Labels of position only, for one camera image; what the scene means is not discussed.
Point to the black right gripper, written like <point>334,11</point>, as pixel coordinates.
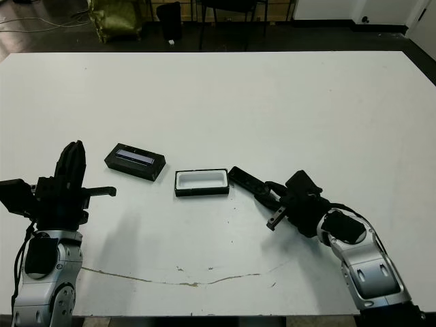
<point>306,214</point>

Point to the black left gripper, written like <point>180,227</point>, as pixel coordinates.
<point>61,207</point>

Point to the slim black camera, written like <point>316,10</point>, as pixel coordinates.
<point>243,178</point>

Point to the black box lid with tape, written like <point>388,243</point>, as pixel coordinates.
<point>136,168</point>

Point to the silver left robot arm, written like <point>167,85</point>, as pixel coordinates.
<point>44,289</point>

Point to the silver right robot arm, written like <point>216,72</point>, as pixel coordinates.
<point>371,265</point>

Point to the black box base white insert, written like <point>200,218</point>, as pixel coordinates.
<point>201,190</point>

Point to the green plastic sack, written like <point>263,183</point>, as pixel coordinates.
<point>116,18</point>

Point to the tall black bin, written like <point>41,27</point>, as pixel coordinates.
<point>169,20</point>

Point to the black office chair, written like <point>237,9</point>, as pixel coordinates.
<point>231,5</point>

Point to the white door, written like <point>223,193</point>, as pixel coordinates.
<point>422,24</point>

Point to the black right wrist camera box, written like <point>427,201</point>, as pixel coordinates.
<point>303,182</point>

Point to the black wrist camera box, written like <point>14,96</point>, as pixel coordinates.
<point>303,182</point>
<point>15,197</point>

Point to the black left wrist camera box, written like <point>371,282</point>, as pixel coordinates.
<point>15,197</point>

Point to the black wall knob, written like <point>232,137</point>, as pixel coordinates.
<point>366,19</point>

